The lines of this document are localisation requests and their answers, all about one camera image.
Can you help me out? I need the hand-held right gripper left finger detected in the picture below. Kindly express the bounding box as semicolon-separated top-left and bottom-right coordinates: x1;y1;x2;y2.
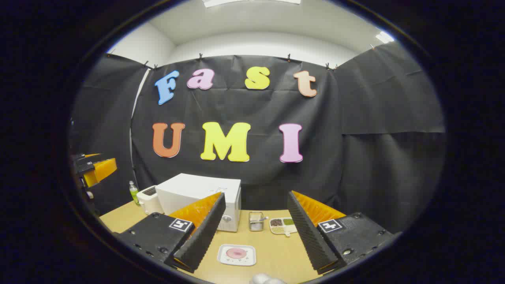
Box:
114;192;226;274

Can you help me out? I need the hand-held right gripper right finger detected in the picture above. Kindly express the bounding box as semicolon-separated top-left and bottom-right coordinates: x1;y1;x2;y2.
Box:
287;191;395;275

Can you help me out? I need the white square plate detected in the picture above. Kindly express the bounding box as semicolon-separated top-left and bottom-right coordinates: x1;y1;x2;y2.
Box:
217;244;257;267

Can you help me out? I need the white microwave oven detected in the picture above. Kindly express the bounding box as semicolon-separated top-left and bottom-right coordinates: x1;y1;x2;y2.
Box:
155;173;242;232

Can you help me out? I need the white divided bean dish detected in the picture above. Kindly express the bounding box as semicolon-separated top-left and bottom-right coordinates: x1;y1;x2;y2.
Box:
269;217;298;237

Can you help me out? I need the green drink bottle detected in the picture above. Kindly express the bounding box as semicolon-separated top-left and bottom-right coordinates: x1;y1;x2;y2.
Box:
129;181;141;206

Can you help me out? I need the white toaster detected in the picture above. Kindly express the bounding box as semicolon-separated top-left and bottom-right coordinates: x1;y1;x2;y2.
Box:
137;185;164;215

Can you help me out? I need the metal wire basket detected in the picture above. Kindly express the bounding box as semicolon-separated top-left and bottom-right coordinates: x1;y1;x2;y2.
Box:
249;211;265;232

